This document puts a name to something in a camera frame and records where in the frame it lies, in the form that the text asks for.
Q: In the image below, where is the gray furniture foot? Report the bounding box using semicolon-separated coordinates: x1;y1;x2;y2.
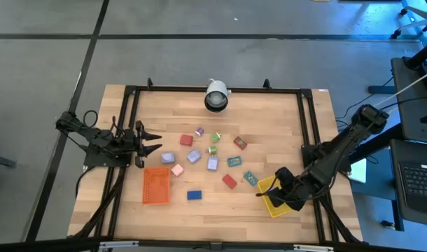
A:
0;153;17;169

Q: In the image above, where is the black metal table frame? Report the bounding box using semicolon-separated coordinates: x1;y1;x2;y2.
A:
68;77;364;248

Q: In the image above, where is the black laptop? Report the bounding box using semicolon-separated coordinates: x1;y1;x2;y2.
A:
398;161;427;217

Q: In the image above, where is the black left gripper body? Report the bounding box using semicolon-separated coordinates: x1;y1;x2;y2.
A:
129;120;146;169

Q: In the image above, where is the yellow plastic basket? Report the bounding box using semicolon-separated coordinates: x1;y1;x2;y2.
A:
257;174;297;218

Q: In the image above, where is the black side desk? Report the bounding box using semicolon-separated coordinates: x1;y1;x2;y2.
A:
391;55;427;145

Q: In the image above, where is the dark desk with laptop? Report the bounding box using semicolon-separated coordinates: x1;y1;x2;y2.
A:
389;139;427;232

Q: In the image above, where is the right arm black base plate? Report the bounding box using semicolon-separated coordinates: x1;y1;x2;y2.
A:
300;143;351;173

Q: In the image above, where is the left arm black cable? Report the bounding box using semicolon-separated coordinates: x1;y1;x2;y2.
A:
82;109;99;129

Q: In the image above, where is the red patterned box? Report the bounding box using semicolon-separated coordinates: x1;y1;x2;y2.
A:
233;136;248;151

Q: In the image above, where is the orange plastic basket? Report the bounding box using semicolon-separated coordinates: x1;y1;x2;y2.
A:
142;167;172;205

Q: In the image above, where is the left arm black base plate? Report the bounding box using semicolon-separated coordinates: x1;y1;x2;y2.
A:
83;139;134;168

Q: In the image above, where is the white sheet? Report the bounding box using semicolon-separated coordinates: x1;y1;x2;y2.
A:
348;157;368;183

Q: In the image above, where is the office chair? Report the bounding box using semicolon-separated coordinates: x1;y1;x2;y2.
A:
391;0;427;40

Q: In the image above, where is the black diagonal pole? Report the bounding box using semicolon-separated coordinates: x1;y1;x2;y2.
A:
403;36;427;70

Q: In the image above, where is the white cable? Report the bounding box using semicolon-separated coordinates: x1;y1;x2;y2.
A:
372;66;427;108

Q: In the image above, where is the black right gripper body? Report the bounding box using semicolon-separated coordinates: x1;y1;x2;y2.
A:
274;167;306;211

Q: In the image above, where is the silver aluminium bracket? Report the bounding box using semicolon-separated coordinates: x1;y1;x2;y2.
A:
293;244;335;252
99;240;140;250

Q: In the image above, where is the black desk foot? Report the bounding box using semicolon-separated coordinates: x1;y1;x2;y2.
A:
367;85;396;95

